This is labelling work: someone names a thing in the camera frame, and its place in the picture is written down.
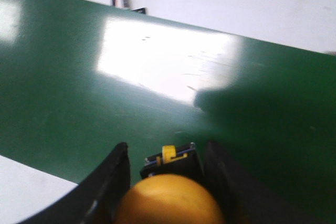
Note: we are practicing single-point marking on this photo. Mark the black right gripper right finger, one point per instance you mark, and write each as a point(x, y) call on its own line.
point(241, 197)

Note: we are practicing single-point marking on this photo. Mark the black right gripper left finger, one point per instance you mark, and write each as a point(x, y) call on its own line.
point(96, 198)

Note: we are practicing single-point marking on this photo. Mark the yellow mushroom push button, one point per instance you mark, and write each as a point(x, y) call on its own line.
point(172, 190)

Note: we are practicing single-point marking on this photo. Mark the green conveyor belt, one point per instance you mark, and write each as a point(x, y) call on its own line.
point(79, 77)

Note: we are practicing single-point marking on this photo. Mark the small black sensor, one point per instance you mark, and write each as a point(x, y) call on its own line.
point(142, 10)

